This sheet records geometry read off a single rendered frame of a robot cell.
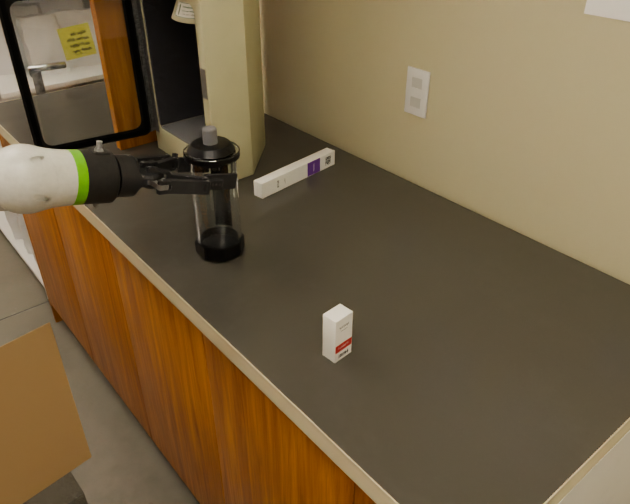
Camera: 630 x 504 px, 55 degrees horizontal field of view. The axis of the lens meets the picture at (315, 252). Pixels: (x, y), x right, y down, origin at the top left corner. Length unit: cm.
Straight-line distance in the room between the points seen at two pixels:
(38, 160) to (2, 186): 7
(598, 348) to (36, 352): 87
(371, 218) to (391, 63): 41
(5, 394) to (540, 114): 108
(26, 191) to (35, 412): 34
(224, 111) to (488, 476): 101
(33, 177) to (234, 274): 43
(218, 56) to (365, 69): 41
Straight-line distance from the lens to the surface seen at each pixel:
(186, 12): 154
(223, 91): 149
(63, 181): 103
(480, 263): 129
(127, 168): 109
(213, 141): 118
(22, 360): 79
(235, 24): 148
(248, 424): 125
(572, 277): 131
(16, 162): 102
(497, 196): 147
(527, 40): 135
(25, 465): 89
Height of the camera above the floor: 164
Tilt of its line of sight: 33 degrees down
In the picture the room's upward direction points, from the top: straight up
